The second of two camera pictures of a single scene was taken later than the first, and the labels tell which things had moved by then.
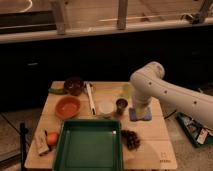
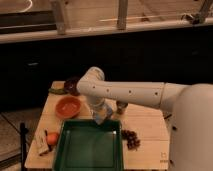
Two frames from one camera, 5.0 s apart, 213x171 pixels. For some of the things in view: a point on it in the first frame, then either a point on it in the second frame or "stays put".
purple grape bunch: (129, 138) stays put
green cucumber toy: (56, 91) stays put
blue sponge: (133, 114) -> (98, 118)
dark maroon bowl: (74, 86) stays put
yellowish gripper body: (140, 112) -> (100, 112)
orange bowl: (67, 107) stays put
